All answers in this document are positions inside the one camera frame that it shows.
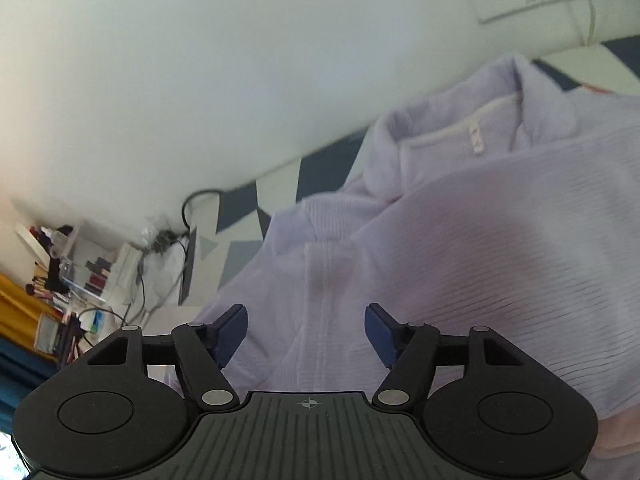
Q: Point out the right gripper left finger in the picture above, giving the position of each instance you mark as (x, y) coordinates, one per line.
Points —
(203, 351)

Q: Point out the lavender ribbed pajama garment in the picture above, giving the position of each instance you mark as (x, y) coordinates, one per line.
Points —
(504, 201)

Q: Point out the yellow curtain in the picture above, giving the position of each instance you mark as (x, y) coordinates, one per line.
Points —
(20, 315)

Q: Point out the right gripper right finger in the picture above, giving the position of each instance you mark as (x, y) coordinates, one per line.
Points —
(408, 352)

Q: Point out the blue curtain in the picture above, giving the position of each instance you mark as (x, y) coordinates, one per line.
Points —
(21, 372)

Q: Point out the clear acrylic cosmetics organizer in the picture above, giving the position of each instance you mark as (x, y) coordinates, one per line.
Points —
(105, 276)

